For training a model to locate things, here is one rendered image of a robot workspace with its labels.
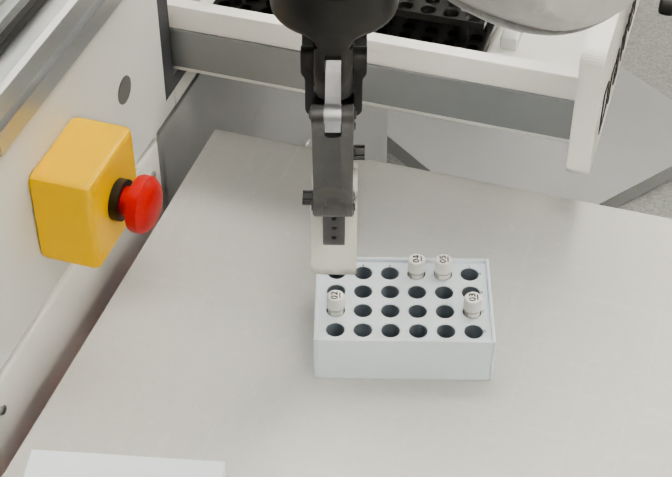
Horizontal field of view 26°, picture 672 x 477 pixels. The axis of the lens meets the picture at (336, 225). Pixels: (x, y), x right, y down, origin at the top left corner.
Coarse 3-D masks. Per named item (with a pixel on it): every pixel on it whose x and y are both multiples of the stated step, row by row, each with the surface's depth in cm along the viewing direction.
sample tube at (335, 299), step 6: (330, 294) 100; (336, 294) 100; (342, 294) 100; (330, 300) 100; (336, 300) 100; (342, 300) 100; (330, 306) 100; (336, 306) 100; (342, 306) 101; (330, 312) 101; (336, 312) 101; (342, 312) 101
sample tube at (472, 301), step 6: (468, 294) 100; (474, 294) 100; (468, 300) 100; (474, 300) 100; (480, 300) 100; (468, 306) 100; (474, 306) 100; (480, 306) 100; (468, 312) 101; (474, 312) 100; (474, 318) 101
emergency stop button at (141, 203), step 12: (144, 180) 96; (156, 180) 97; (132, 192) 96; (144, 192) 96; (156, 192) 97; (120, 204) 97; (132, 204) 96; (144, 204) 96; (156, 204) 97; (132, 216) 96; (144, 216) 96; (156, 216) 98; (132, 228) 96; (144, 228) 97
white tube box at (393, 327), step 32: (320, 288) 103; (352, 288) 103; (384, 288) 103; (416, 288) 103; (448, 288) 103; (480, 288) 103; (320, 320) 101; (352, 320) 101; (384, 320) 101; (416, 320) 101; (448, 320) 101; (480, 320) 101; (320, 352) 100; (352, 352) 99; (384, 352) 99; (416, 352) 99; (448, 352) 99; (480, 352) 99
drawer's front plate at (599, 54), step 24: (600, 24) 104; (624, 24) 113; (600, 48) 102; (624, 48) 119; (600, 72) 102; (576, 96) 104; (600, 96) 104; (576, 120) 105; (576, 144) 107; (576, 168) 108
